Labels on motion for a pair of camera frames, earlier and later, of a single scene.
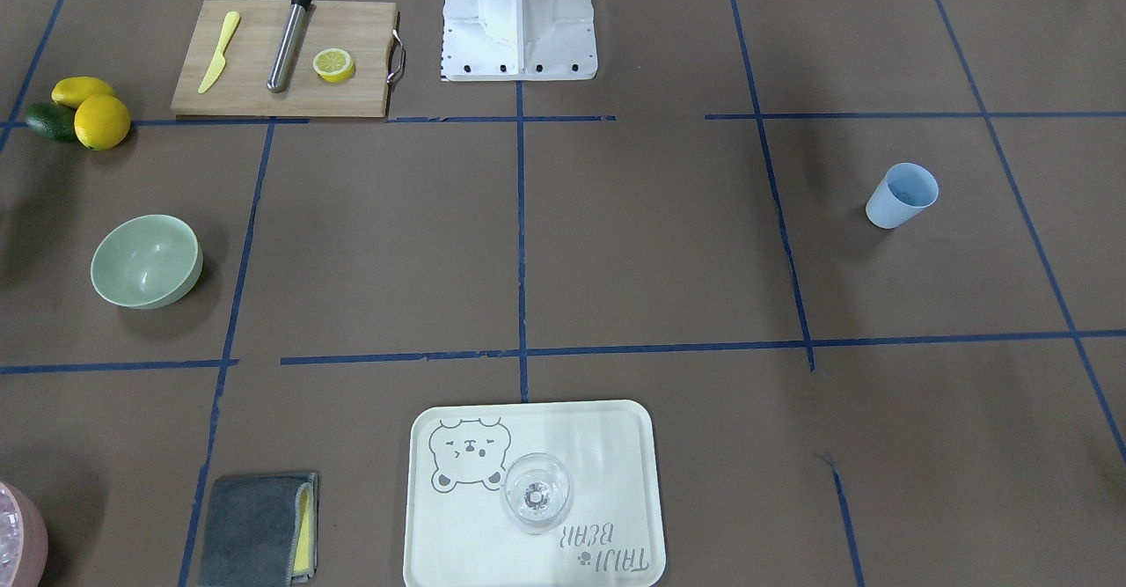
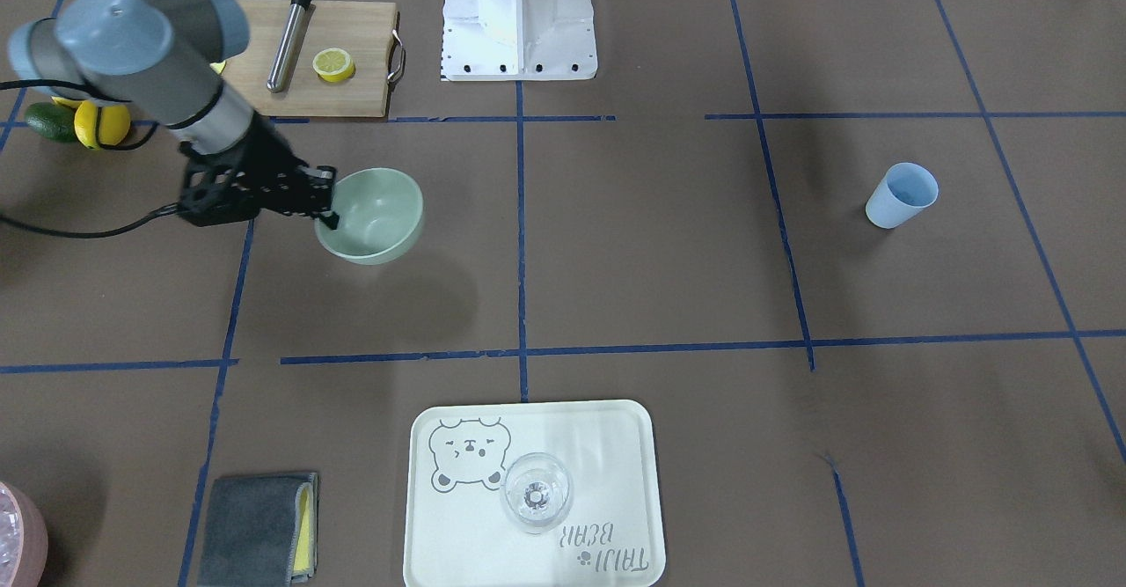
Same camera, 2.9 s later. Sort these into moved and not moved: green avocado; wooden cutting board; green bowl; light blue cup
Moved: green bowl
Not moved: green avocado; wooden cutting board; light blue cup
